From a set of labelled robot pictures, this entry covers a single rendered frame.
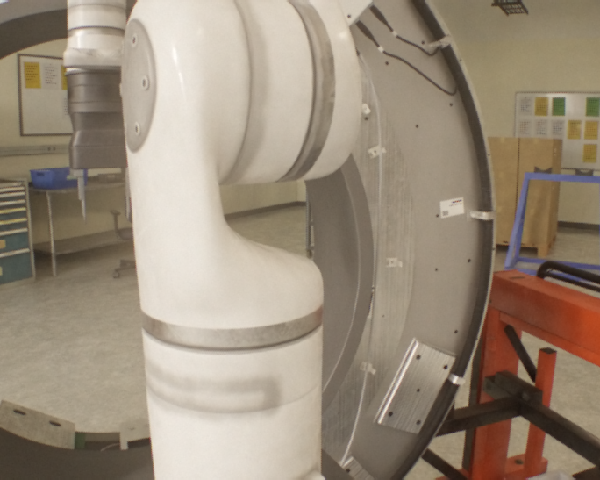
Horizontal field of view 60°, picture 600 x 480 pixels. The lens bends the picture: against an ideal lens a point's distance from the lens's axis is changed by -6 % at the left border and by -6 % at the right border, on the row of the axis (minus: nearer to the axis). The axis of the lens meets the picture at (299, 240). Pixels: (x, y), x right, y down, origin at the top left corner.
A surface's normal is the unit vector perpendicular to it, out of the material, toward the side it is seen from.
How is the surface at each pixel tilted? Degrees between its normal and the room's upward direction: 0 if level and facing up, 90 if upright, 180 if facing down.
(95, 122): 99
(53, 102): 90
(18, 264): 90
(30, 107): 90
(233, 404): 90
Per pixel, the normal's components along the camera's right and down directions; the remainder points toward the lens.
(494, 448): 0.33, 0.18
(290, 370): 0.64, 0.14
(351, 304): -0.93, -0.11
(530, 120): -0.52, 0.15
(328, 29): 0.53, -0.38
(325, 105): 0.52, 0.40
